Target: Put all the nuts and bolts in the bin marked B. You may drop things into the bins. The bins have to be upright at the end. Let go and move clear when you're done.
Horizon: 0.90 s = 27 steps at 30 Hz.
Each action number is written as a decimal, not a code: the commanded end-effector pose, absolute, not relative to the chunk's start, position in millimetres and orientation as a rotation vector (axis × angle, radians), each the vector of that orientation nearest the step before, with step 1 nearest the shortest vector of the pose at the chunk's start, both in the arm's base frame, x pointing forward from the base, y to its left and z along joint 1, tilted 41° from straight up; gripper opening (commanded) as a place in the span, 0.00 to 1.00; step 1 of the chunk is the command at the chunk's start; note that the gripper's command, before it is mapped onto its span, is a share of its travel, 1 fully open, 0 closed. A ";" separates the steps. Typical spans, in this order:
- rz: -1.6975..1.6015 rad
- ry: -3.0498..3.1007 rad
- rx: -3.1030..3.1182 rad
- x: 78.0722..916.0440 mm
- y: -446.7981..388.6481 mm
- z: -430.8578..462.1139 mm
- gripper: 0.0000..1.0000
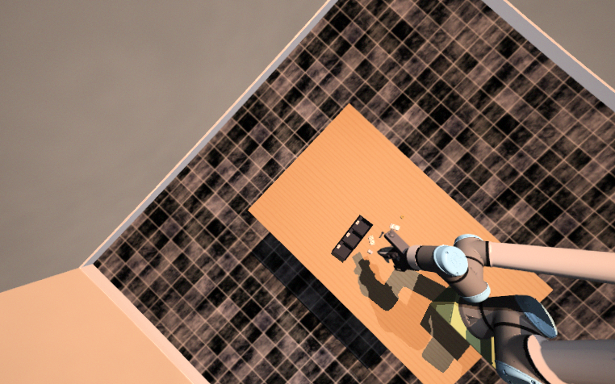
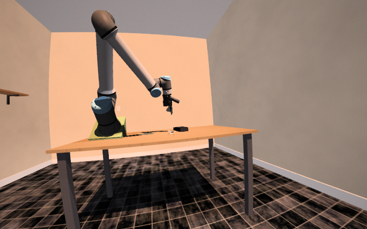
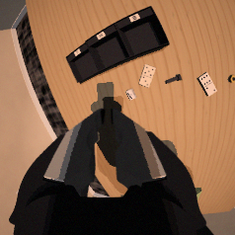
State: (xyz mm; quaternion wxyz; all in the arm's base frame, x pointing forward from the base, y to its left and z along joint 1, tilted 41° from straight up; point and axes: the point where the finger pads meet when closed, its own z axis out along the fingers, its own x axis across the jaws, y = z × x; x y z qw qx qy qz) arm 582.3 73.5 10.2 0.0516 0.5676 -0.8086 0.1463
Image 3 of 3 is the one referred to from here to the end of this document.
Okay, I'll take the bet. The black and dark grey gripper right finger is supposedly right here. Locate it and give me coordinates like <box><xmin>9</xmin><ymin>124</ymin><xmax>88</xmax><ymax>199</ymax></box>
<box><xmin>111</xmin><ymin>108</ymin><xmax>206</xmax><ymax>230</ymax></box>

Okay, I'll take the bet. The white domino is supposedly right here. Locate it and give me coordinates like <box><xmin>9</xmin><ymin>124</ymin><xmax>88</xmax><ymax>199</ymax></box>
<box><xmin>139</xmin><ymin>64</ymin><xmax>156</xmax><ymax>88</ymax></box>

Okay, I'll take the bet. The peach and black domino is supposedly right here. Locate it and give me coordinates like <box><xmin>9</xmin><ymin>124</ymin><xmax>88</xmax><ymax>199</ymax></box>
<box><xmin>198</xmin><ymin>72</ymin><xmax>217</xmax><ymax>97</ymax></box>

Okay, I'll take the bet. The black rack of bins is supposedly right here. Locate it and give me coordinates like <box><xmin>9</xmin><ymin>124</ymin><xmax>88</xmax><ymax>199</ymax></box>
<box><xmin>66</xmin><ymin>6</ymin><xmax>170</xmax><ymax>83</ymax></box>

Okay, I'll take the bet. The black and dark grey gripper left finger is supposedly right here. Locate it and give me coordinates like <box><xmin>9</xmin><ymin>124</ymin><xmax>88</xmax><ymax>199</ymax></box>
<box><xmin>9</xmin><ymin>109</ymin><xmax>105</xmax><ymax>225</ymax></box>

